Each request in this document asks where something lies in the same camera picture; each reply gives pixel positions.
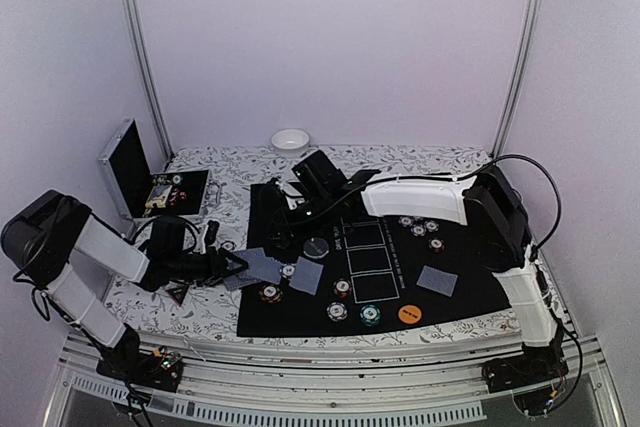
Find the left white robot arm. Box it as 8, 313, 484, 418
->
1, 254, 246, 357

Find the red chip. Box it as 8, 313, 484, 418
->
429, 238, 444, 253
333, 279, 352, 298
259, 285, 283, 304

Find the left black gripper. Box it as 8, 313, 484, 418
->
167, 246, 249, 287

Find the white poker chip stack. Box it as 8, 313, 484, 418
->
220, 241, 237, 252

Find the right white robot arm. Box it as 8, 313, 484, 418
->
258, 150, 560, 383

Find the left aluminium frame post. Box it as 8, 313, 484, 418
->
122, 0, 175, 162

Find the right aluminium frame post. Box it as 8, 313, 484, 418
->
491, 0, 542, 157

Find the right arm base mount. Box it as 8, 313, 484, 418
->
481, 344, 569, 393

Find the black poker mat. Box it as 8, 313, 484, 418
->
236, 215, 509, 338

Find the clear dealer button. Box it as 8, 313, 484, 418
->
302, 237, 330, 260

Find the white ceramic bowl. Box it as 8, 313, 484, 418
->
270, 129, 311, 157

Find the blue card deck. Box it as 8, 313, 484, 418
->
223, 248, 282, 291

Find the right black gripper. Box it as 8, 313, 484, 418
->
264, 190, 336, 242

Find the black triangular marker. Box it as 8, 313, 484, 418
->
165, 285, 189, 306

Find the green chip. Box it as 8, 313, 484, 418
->
360, 305, 381, 327

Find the silver poker chip case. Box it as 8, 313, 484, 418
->
98, 118, 221, 221

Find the white chip cluster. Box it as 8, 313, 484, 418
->
424, 221, 439, 233
410, 225, 426, 237

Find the face-down card big blind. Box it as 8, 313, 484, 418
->
416, 265, 458, 297

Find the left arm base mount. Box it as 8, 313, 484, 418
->
96, 346, 184, 393

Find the orange big blind button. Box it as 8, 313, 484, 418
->
397, 305, 422, 325

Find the aluminium frame post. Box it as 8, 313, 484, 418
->
491, 0, 542, 157
122, 0, 175, 162

